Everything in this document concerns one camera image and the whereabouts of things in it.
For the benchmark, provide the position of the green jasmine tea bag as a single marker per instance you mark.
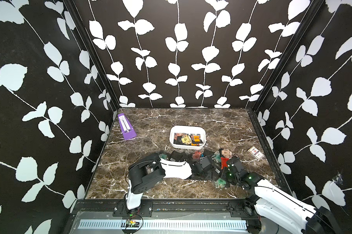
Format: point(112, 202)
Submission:
point(216, 158)

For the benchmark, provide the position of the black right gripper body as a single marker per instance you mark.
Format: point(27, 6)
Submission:
point(233, 165)

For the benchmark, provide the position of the pink red tea bag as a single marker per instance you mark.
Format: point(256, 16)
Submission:
point(196, 156)

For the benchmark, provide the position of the yellow oolong tea bag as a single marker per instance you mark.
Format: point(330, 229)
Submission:
point(187, 139)

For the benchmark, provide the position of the shiny red tea bag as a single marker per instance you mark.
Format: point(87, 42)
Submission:
point(224, 162)

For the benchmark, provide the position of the black green tea bag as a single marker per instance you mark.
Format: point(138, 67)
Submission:
point(220, 183)

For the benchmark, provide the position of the red label tea bag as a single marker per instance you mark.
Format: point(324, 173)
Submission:
point(176, 135)

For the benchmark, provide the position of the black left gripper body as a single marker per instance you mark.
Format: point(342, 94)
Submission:
point(206, 176)

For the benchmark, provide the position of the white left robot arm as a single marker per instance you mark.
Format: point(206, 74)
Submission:
point(144, 174)

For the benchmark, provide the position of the purple metronome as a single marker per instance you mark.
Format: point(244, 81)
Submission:
point(126, 127)

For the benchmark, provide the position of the white storage box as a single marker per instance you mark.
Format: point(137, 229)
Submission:
point(189, 130)

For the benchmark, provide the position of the beige tea bag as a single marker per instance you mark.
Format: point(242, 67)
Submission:
point(226, 153)

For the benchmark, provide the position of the white cable duct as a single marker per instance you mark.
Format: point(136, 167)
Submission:
point(174, 225)

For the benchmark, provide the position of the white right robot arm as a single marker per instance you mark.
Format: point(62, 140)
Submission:
point(266, 200)

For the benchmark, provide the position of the large black tea bag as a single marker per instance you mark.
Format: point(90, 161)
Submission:
point(178, 156)

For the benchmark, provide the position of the playing card box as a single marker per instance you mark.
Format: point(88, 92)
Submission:
point(256, 153)

